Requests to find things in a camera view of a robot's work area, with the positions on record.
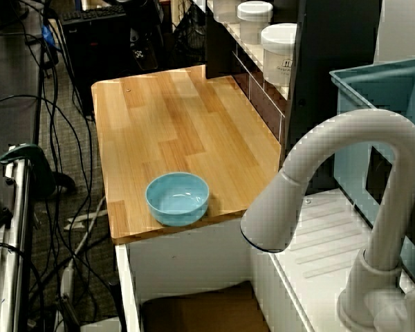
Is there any large white-lidded plastic jar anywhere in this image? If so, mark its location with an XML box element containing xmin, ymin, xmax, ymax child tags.
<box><xmin>260</xmin><ymin>23</ymin><xmax>297</xmax><ymax>86</ymax></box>

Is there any white power strip with cable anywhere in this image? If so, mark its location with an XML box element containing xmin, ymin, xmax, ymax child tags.
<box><xmin>59</xmin><ymin>196</ymin><xmax>107</xmax><ymax>314</ymax></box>

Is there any green clamp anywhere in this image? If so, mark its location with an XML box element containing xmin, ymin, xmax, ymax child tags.
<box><xmin>0</xmin><ymin>143</ymin><xmax>57</xmax><ymax>199</ymax></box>

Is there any teal plastic tub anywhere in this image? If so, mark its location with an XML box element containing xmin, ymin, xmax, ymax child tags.
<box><xmin>329</xmin><ymin>57</ymin><xmax>415</xmax><ymax>290</ymax></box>

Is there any clear plastic jar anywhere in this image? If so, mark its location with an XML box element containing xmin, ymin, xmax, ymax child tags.
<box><xmin>212</xmin><ymin>0</ymin><xmax>242</xmax><ymax>24</ymax></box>

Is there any white faucet handle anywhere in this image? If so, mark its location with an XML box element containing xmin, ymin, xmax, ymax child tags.
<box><xmin>378</xmin><ymin>287</ymin><xmax>415</xmax><ymax>332</ymax></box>

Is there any black computer tower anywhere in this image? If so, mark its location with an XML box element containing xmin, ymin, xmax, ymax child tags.
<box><xmin>59</xmin><ymin>15</ymin><xmax>134</xmax><ymax>118</ymax></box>

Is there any white curved sink faucet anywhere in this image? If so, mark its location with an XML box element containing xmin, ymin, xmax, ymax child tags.
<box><xmin>240</xmin><ymin>109</ymin><xmax>415</xmax><ymax>329</ymax></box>

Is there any blue plastic scrap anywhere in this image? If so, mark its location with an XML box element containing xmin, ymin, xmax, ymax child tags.
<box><xmin>41</xmin><ymin>24</ymin><xmax>62</xmax><ymax>53</ymax></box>

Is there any light blue ceramic bowl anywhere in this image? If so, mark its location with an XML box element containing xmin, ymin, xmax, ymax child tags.
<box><xmin>145</xmin><ymin>172</ymin><xmax>210</xmax><ymax>228</ymax></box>

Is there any black cable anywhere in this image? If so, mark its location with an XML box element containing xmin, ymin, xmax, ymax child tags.
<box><xmin>0</xmin><ymin>93</ymin><xmax>95</xmax><ymax>298</ymax></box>
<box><xmin>37</xmin><ymin>13</ymin><xmax>77</xmax><ymax>243</ymax></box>

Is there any white toy kitchen sink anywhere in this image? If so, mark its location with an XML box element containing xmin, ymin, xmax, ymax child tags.
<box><xmin>113</xmin><ymin>188</ymin><xmax>415</xmax><ymax>332</ymax></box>

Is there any dark shelf with tile backsplash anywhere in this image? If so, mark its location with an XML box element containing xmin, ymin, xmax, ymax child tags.
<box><xmin>205</xmin><ymin>0</ymin><xmax>298</xmax><ymax>143</ymax></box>

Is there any silver metal rail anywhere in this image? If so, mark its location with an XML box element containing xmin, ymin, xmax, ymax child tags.
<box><xmin>0</xmin><ymin>162</ymin><xmax>33</xmax><ymax>332</ymax></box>

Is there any medium white-lidded plastic jar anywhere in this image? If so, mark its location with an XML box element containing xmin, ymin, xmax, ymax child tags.
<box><xmin>237</xmin><ymin>1</ymin><xmax>275</xmax><ymax>45</ymax></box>

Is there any black vertical panel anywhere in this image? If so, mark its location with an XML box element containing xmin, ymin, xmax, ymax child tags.
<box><xmin>284</xmin><ymin>0</ymin><xmax>383</xmax><ymax>195</ymax></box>

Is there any black keyboard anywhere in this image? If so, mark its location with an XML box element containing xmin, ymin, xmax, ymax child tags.
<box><xmin>59</xmin><ymin>6</ymin><xmax>128</xmax><ymax>24</ymax></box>

